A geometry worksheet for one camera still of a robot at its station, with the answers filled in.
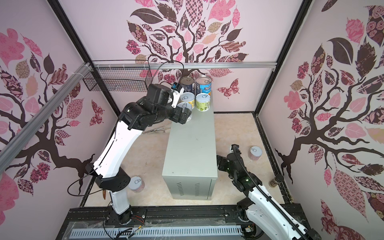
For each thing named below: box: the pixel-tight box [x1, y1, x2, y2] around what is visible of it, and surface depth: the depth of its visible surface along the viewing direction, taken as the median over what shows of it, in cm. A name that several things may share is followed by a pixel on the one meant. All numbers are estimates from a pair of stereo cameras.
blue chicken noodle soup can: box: [195, 75, 212, 95], surface depth 74 cm
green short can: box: [195, 92, 211, 112], surface depth 74 cm
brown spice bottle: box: [268, 174, 284, 188], surface depth 79 cm
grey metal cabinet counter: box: [162, 91, 218, 201], surface depth 61 cm
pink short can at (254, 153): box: [248, 146, 262, 161], surface depth 94 cm
